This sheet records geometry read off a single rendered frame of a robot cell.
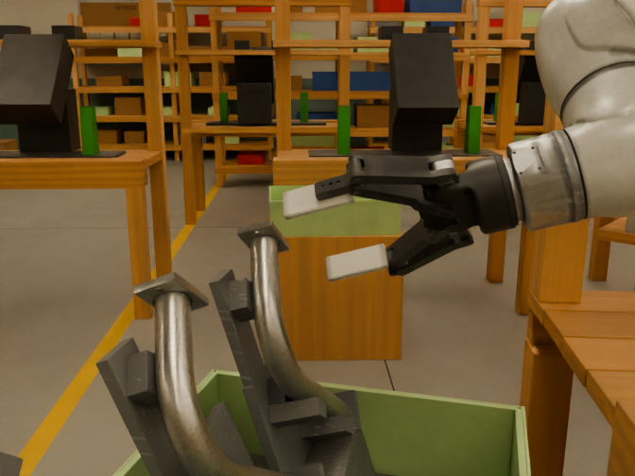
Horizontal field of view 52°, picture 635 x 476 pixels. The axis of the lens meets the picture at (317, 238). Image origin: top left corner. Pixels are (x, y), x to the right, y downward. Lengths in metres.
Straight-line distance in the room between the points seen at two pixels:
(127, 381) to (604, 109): 0.48
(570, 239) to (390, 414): 0.71
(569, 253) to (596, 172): 0.84
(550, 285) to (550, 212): 0.84
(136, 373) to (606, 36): 0.54
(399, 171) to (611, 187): 0.19
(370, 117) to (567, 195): 7.37
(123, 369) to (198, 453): 0.09
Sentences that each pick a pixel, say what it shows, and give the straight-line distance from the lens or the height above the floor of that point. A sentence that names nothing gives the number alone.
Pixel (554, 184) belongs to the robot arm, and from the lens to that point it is 0.63.
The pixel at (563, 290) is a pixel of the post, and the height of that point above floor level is 0.91.
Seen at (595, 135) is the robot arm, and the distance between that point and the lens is 0.64.
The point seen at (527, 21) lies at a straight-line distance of 10.89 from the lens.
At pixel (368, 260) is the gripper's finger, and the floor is 1.16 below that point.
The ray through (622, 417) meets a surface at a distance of 1.04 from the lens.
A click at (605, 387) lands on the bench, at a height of 0.88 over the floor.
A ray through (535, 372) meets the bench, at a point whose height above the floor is 0.72.
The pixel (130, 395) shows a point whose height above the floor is 1.12.
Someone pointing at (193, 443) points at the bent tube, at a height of 1.09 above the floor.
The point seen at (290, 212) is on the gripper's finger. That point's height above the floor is 1.23.
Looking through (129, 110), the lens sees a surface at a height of 0.78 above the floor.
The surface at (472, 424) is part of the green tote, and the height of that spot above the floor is 0.93.
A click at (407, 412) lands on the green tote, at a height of 0.94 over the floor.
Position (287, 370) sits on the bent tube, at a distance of 0.67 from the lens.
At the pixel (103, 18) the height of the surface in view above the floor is 2.17.
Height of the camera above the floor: 1.36
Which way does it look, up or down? 14 degrees down
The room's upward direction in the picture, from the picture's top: straight up
